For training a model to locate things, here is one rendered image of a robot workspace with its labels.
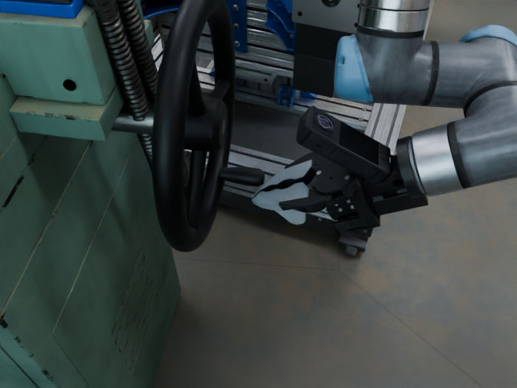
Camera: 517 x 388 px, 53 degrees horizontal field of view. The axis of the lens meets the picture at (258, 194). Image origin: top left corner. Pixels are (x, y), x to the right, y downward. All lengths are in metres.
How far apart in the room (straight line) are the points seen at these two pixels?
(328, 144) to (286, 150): 0.84
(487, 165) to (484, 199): 1.13
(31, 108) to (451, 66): 0.44
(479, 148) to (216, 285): 0.95
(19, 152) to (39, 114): 0.06
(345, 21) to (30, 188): 0.60
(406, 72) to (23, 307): 0.50
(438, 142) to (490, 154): 0.05
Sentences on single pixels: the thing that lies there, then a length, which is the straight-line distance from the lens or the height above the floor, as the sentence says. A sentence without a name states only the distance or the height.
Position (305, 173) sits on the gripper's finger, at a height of 0.73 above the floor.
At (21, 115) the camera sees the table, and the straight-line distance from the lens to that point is 0.57.
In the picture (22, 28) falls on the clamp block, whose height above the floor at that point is 0.95.
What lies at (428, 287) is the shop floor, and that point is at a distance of 1.46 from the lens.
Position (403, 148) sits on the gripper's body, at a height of 0.80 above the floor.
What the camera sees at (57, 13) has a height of 0.96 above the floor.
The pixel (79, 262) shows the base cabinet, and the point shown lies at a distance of 0.76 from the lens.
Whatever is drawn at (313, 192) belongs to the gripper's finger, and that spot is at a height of 0.74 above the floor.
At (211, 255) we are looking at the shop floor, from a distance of 1.44.
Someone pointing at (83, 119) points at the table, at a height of 0.87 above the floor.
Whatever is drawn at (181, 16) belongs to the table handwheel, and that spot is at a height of 0.95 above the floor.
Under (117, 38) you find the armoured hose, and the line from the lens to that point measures 0.53.
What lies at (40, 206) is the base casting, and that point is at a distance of 0.64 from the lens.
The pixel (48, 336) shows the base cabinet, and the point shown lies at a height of 0.59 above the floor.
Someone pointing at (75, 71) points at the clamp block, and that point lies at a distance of 0.52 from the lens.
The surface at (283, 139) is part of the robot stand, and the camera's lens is 1.43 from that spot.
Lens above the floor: 1.21
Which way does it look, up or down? 50 degrees down
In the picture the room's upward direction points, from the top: straight up
